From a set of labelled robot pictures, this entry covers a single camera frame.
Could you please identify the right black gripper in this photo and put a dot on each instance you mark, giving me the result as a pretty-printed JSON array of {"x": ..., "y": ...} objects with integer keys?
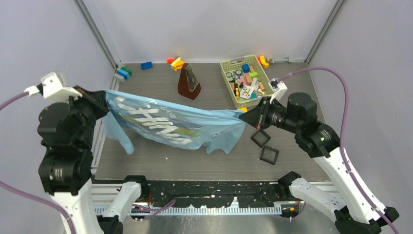
[{"x": 257, "y": 117}]

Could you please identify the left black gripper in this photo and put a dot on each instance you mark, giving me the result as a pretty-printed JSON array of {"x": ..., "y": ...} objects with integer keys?
[{"x": 99, "y": 97}]

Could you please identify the light blue printed t-shirt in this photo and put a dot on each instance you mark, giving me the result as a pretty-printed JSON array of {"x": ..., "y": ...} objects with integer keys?
[{"x": 170, "y": 123}]

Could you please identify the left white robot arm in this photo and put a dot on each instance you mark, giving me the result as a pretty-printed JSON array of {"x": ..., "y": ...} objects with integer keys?
[{"x": 67, "y": 131}]

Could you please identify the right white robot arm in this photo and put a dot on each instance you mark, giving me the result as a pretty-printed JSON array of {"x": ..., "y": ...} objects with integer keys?
[{"x": 356, "y": 210}]

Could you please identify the green plastic basket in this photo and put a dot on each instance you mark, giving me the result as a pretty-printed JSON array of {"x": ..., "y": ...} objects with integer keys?
[{"x": 246, "y": 81}]

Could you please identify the stacked blue green bricks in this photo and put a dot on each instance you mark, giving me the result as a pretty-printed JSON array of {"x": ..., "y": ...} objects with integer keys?
[{"x": 122, "y": 74}]

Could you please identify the blue toy brick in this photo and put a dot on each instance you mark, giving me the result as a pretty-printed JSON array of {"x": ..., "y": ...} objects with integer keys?
[{"x": 146, "y": 65}]

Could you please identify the yellow red corner blocks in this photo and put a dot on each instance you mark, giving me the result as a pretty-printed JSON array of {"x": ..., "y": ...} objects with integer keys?
[{"x": 264, "y": 61}]

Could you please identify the brown metronome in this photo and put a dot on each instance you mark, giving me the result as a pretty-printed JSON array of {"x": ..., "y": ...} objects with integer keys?
[{"x": 188, "y": 85}]

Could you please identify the yellow orange toy block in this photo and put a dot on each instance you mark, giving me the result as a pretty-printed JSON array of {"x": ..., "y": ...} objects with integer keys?
[{"x": 177, "y": 64}]

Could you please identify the black square frame box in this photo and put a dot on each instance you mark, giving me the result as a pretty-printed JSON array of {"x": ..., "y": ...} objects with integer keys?
[
  {"x": 261, "y": 138},
  {"x": 269, "y": 155}
]

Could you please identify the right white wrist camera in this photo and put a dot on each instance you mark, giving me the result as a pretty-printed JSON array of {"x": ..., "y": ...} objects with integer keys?
[{"x": 279, "y": 89}]

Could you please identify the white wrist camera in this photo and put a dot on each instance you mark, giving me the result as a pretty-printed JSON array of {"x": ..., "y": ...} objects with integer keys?
[
  {"x": 53, "y": 87},
  {"x": 279, "y": 89}
]

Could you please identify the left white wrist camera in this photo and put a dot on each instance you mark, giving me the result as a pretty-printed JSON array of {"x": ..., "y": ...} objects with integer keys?
[{"x": 53, "y": 87}]

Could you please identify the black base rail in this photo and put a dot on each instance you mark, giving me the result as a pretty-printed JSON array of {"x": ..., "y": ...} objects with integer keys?
[{"x": 215, "y": 194}]

